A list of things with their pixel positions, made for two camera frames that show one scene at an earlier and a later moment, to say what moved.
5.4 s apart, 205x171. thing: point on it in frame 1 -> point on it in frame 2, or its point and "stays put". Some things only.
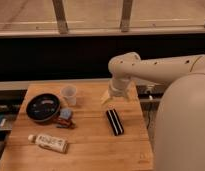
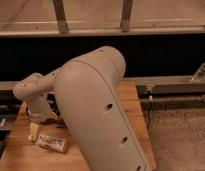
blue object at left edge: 0,121 stays put
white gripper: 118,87 -> 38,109
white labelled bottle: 49,142 stays put
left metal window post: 61,17 stays put
